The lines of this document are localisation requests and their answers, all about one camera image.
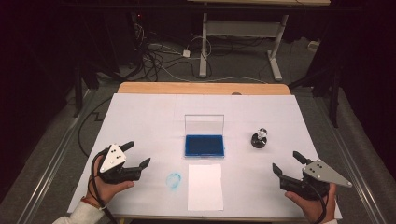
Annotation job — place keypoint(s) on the black round stamp cap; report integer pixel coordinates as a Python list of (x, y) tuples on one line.
[(258, 143)]

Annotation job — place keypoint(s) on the metal floor rail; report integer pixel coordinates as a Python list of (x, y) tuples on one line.
[(49, 168), (358, 174)]

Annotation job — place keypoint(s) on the blue ink pad clear lid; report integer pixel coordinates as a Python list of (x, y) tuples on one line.
[(204, 145)]

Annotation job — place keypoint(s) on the wooden table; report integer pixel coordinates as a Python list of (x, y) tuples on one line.
[(202, 88)]

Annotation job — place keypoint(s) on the desk with white legs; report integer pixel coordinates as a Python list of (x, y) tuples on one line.
[(239, 28)]

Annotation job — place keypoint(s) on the white paper sheet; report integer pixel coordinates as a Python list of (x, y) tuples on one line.
[(205, 186)]

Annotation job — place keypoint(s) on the black equipment rack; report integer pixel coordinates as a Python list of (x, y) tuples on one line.
[(124, 40)]

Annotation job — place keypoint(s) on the person's right hand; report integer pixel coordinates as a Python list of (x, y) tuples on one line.
[(306, 207)]

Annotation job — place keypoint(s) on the white power adapter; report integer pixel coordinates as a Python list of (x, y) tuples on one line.
[(186, 53)]

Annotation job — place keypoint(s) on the person's left hand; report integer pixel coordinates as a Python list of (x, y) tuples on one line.
[(107, 190)]

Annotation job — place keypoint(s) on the black stand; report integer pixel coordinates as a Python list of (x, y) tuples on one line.
[(77, 93), (334, 99)]

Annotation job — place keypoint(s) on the large white table cover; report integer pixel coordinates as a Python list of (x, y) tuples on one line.
[(149, 124)]

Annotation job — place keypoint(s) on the blue ink smudge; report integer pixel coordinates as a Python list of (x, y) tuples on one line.
[(168, 182)]

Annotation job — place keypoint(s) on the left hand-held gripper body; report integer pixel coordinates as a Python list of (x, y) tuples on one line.
[(112, 157)]

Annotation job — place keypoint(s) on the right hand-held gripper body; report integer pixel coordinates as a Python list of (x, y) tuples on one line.
[(323, 174)]

